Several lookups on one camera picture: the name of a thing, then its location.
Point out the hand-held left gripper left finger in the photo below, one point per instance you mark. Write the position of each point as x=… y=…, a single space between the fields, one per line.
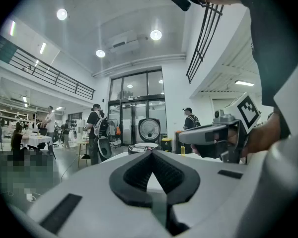
x=89 y=195

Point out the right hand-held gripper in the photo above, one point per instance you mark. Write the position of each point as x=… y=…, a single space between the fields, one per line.
x=248 y=110

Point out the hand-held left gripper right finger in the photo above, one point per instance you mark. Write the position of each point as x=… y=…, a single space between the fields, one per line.
x=213 y=195

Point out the person's right forearm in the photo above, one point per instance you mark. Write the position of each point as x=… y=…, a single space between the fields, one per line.
x=265 y=133

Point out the person's right hand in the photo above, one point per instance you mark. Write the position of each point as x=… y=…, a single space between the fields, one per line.
x=206 y=150

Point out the yellow oil bottle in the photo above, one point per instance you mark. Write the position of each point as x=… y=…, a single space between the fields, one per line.
x=182 y=150

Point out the yellow-lid black bin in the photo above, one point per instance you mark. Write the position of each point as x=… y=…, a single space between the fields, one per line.
x=167 y=145

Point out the purple rice cooker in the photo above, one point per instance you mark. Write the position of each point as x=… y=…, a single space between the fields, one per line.
x=149 y=129

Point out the black oval hanging device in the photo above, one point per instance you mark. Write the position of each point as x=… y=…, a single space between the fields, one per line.
x=104 y=149

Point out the small round wooden table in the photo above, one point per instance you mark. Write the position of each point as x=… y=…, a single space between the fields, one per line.
x=83 y=144

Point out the ceiling strip light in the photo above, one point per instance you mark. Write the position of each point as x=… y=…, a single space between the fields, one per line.
x=244 y=83
x=12 y=28
x=42 y=48

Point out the glass entrance doors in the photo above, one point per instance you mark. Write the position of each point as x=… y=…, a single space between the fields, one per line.
x=135 y=90

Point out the white-cloth table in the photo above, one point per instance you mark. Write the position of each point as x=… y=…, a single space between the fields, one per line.
x=39 y=139

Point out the round ceiling light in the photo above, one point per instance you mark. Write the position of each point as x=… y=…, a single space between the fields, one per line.
x=100 y=53
x=156 y=35
x=61 y=14

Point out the black balcony railing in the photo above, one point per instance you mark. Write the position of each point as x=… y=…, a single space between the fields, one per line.
x=77 y=87
x=214 y=9

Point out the ceiling air conditioner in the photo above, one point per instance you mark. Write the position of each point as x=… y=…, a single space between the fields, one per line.
x=121 y=43

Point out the person's black clothing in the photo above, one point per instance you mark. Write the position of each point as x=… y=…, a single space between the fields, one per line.
x=275 y=46

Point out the black head camera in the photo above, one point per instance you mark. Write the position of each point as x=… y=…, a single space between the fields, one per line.
x=180 y=1

